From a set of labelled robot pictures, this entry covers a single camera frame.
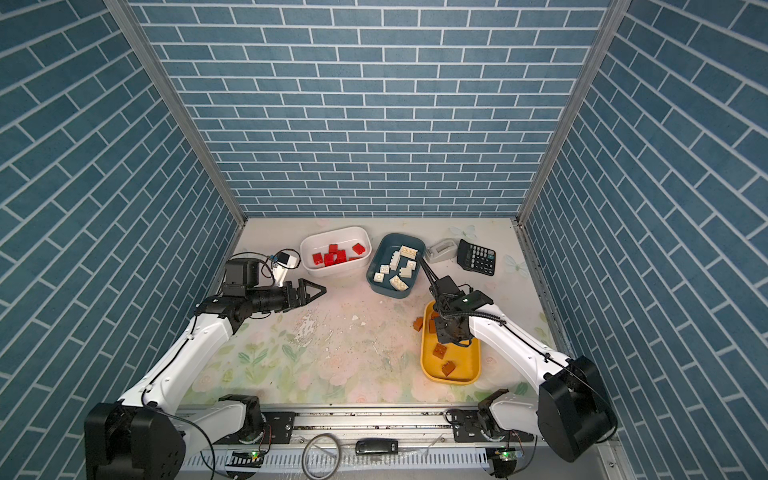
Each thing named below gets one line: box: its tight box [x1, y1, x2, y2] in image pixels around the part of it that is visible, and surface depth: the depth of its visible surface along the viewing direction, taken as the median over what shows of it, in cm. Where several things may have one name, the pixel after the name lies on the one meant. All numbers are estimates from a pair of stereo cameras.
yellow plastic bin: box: [420, 300, 480, 385], surface depth 86 cm
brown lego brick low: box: [442, 360, 456, 377], surface depth 84 cm
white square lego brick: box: [400, 261, 416, 278], surface depth 107 cm
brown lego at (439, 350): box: [432, 343, 448, 359], surface depth 87 cm
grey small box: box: [425, 238, 458, 263], surface depth 110 cm
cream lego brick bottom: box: [389, 274, 409, 291], surface depth 102 cm
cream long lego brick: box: [400, 245, 418, 260], surface depth 110 cm
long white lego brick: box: [389, 251, 401, 271], surface depth 107 cm
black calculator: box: [457, 239, 496, 276], surface depth 108 cm
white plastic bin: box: [299, 226, 373, 278], surface depth 111 cm
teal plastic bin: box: [366, 232, 426, 299], surface depth 107 cm
